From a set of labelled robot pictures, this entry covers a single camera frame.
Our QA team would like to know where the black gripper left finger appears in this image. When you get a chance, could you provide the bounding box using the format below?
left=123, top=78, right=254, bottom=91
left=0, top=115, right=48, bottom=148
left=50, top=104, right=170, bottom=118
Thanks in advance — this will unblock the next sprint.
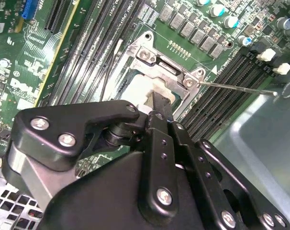
left=2, top=92, right=181, bottom=218

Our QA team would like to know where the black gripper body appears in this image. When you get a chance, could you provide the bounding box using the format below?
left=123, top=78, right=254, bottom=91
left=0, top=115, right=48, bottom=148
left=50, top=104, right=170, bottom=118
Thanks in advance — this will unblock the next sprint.
left=37, top=150, right=215, bottom=230

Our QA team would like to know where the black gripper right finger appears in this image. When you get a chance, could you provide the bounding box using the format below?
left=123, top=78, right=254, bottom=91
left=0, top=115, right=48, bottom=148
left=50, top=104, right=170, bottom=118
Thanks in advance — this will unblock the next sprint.
left=170, top=121, right=290, bottom=230

